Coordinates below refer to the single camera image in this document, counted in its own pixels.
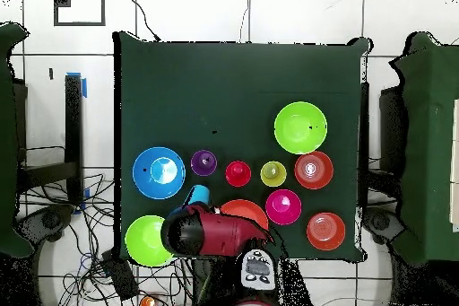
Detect blue cup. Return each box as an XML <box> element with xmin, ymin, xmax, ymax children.
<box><xmin>182</xmin><ymin>184</ymin><xmax>212</xmax><ymax>208</ymax></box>

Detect large orange bowl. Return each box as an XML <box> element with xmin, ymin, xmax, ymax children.
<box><xmin>219</xmin><ymin>198</ymin><xmax>270</xmax><ymax>231</ymax></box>

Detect pink bowl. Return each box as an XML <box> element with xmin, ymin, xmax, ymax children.
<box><xmin>264</xmin><ymin>188</ymin><xmax>303</xmax><ymax>226</ymax></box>

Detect green bowl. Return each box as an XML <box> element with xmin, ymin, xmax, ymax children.
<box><xmin>273</xmin><ymin>101</ymin><xmax>328</xmax><ymax>155</ymax></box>
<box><xmin>124</xmin><ymin>214</ymin><xmax>177</xmax><ymax>268</ymax></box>

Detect red cup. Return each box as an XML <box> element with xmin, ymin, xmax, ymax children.
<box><xmin>224</xmin><ymin>160</ymin><xmax>253</xmax><ymax>188</ymax></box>

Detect purple cup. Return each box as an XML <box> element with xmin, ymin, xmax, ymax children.
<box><xmin>190</xmin><ymin>149</ymin><xmax>219</xmax><ymax>178</ymax></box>

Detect yellow cup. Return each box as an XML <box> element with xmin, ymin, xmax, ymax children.
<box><xmin>259</xmin><ymin>161</ymin><xmax>288</xmax><ymax>188</ymax></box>

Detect dark green table cloth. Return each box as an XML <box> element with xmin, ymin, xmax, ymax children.
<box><xmin>113</xmin><ymin>31</ymin><xmax>370</xmax><ymax>263</ymax></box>

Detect blue bowl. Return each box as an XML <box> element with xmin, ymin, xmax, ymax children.
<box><xmin>132</xmin><ymin>146</ymin><xmax>186</xmax><ymax>200</ymax></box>

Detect small orange bowl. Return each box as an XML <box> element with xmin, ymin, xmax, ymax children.
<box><xmin>294</xmin><ymin>150</ymin><xmax>334</xmax><ymax>191</ymax></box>
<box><xmin>306</xmin><ymin>211</ymin><xmax>347</xmax><ymax>252</ymax></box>

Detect black power box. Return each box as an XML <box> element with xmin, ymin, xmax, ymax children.
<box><xmin>100</xmin><ymin>249</ymin><xmax>140</xmax><ymax>302</ymax></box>

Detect gray chair base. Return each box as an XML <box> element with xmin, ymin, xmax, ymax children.
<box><xmin>360</xmin><ymin>206</ymin><xmax>404</xmax><ymax>246</ymax></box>

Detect black chair base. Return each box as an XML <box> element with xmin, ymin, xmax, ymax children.
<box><xmin>13</xmin><ymin>204</ymin><xmax>76</xmax><ymax>244</ymax></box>

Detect green covered side table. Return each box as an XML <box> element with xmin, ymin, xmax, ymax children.
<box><xmin>0</xmin><ymin>21</ymin><xmax>35</xmax><ymax>258</ymax></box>
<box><xmin>389</xmin><ymin>31</ymin><xmax>459</xmax><ymax>268</ymax></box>

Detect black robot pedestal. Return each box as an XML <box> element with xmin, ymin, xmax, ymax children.
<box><xmin>191</xmin><ymin>258</ymin><xmax>245</xmax><ymax>306</ymax></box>

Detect thin floor cable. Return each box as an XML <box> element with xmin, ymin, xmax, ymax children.
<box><xmin>238</xmin><ymin>0</ymin><xmax>251</xmax><ymax>43</ymax></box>

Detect bundle of floor cables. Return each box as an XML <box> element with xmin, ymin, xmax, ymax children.
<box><xmin>17</xmin><ymin>172</ymin><xmax>195</xmax><ymax>306</ymax></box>

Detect black stool frame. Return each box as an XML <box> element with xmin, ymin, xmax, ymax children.
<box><xmin>13</xmin><ymin>73</ymin><xmax>85</xmax><ymax>206</ymax></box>

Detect black floor cable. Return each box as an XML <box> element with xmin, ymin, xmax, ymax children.
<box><xmin>126</xmin><ymin>0</ymin><xmax>161</xmax><ymax>42</ymax></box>

